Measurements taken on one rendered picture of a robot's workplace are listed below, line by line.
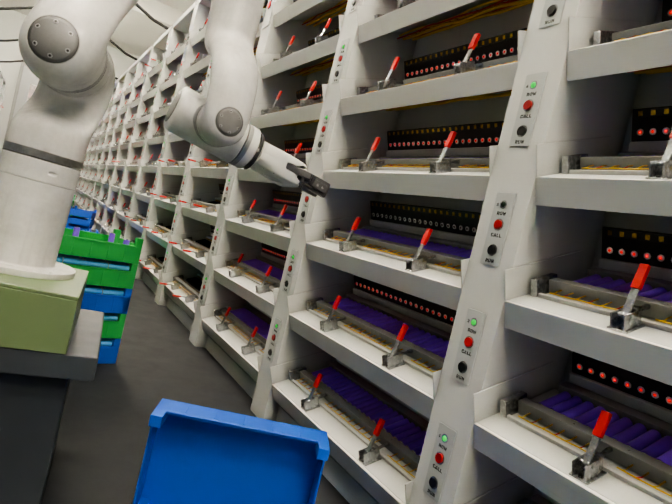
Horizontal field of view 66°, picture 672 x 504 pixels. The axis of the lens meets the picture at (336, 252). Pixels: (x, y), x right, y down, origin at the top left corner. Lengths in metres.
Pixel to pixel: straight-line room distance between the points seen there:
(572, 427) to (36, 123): 0.94
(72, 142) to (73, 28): 0.18
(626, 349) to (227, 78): 0.70
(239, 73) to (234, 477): 0.70
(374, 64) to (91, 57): 0.83
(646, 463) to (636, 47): 0.56
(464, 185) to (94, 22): 0.67
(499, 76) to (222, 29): 0.49
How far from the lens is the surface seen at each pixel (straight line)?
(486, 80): 1.04
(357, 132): 1.49
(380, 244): 1.24
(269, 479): 1.03
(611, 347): 0.77
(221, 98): 0.89
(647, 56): 0.87
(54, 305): 0.88
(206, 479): 1.04
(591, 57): 0.91
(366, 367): 1.12
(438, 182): 1.04
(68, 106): 1.05
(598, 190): 0.82
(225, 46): 0.95
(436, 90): 1.15
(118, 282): 1.72
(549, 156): 0.90
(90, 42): 0.94
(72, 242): 1.65
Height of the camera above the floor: 0.55
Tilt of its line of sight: 2 degrees down
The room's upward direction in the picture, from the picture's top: 14 degrees clockwise
